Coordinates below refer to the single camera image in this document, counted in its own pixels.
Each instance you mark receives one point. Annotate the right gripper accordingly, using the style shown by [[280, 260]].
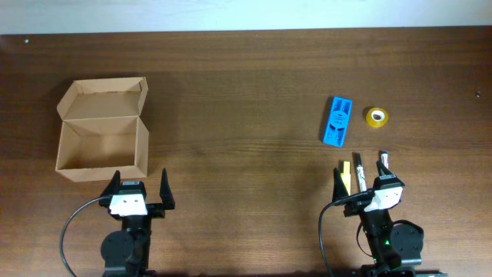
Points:
[[340, 190]]

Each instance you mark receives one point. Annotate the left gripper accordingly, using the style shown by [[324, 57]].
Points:
[[157, 211]]

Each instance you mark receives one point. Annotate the black white marker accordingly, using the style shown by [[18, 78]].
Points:
[[360, 172]]

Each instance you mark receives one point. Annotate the yellow highlighter marker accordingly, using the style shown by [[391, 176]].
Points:
[[346, 175]]

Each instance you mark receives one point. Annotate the blue white marker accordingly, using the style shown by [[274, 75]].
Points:
[[385, 159]]

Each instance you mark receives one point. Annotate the blue plastic case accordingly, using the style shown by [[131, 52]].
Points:
[[337, 122]]

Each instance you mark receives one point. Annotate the yellow tape roll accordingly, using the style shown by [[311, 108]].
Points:
[[376, 117]]

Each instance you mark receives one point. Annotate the brown cardboard box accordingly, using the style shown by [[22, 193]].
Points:
[[102, 131]]

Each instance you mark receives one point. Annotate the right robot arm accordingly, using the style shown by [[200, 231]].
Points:
[[395, 246]]

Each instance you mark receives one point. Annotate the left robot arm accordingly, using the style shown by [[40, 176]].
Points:
[[126, 251]]

